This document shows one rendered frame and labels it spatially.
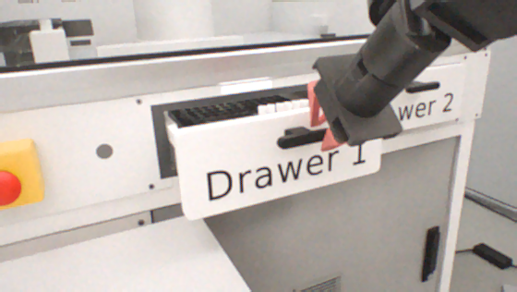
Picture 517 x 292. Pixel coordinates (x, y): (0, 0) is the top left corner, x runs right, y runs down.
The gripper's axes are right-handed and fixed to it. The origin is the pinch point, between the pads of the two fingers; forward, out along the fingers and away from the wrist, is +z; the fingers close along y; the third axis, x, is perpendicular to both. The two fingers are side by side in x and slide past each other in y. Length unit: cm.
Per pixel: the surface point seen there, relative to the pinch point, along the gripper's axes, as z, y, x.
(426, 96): 11.6, 8.1, -33.0
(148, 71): 6.1, 16.3, 17.4
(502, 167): 100, 4, -159
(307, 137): -1.7, -0.6, 3.2
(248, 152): 2.3, 0.5, 9.2
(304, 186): 6.6, -4.0, 1.5
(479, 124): 98, 28, -158
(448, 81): 10.1, 9.7, -38.3
